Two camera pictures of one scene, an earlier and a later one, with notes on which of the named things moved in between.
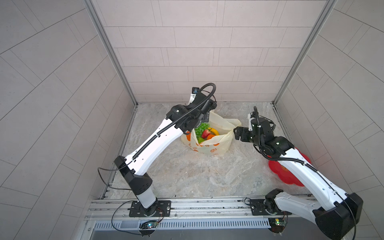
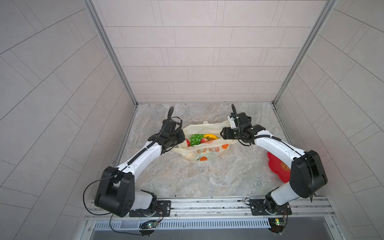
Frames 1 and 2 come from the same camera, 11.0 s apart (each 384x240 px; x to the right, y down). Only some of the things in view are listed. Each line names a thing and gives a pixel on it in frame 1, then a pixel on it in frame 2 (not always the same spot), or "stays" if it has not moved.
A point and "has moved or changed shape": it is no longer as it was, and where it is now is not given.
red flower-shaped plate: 277,167 stays
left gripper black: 204,117 to 181,136
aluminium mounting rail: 193,208 stays
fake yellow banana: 215,132 to 211,136
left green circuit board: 149,224 stays
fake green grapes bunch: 202,127 to 195,139
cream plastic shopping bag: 218,145 has moved or changed shape
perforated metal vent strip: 189,224 stays
